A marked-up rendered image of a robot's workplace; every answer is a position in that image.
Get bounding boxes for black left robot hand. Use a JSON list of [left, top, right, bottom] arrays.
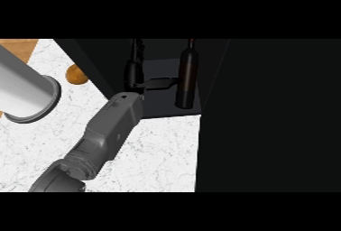
[[122, 38, 182, 97]]

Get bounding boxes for dark cabinet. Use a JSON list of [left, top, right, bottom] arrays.
[[53, 38, 232, 120]]

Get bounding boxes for dark wine bottle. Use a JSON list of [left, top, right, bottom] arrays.
[[173, 38, 199, 110]]

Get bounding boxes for orange-brown bread roll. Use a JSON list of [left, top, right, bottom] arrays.
[[65, 63, 89, 86]]

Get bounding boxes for grey metal cylinder pot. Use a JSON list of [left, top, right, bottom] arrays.
[[0, 44, 62, 125]]

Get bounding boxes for brown wooden cutting board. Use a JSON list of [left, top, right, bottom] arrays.
[[0, 38, 40, 119]]

